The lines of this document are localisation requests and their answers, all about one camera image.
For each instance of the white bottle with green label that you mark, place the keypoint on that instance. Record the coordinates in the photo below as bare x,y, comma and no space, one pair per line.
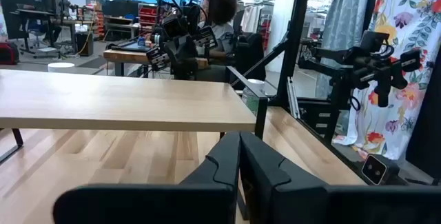
249,103

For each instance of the silver metal bracket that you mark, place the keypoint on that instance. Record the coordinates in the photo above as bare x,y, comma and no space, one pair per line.
293,96

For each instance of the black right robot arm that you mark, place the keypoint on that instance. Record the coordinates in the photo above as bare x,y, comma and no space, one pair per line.
339,96

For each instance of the grey-blue curtain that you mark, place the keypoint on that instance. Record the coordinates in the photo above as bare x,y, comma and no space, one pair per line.
341,17

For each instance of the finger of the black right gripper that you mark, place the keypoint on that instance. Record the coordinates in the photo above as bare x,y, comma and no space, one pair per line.
379,91
387,91

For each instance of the red bag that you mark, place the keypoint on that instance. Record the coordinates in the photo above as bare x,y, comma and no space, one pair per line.
7,53

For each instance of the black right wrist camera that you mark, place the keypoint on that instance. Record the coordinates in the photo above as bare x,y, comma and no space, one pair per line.
373,41

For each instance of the wooden background table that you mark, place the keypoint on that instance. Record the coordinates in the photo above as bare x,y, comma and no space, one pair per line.
127,56

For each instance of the black panel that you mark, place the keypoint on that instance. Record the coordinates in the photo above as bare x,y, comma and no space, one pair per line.
427,131

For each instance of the white floral cloth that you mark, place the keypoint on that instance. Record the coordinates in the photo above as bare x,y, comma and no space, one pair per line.
410,17

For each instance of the person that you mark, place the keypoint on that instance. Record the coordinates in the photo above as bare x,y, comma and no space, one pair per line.
222,10

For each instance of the black aluminium rig frame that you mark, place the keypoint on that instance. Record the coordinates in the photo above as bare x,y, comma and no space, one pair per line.
293,45

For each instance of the tall white medicine bottle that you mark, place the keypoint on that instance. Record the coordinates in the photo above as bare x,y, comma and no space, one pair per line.
61,67

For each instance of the black waste bin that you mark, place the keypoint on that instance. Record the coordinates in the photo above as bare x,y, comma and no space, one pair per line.
84,43

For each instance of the black background workstation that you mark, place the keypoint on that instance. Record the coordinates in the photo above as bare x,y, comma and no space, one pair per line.
27,3

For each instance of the black office chair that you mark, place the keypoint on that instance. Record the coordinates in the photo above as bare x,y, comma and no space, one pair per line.
249,55

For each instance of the red storage bins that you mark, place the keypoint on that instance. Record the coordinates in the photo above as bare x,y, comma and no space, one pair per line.
148,12

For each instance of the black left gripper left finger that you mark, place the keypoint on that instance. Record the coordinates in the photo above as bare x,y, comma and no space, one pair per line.
193,203

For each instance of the grey table-level camera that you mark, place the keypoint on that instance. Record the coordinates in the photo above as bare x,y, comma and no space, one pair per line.
373,169

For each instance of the background black robot arm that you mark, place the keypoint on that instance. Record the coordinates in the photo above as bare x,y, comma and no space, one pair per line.
179,48

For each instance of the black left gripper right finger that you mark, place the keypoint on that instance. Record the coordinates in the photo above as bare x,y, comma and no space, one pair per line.
310,206

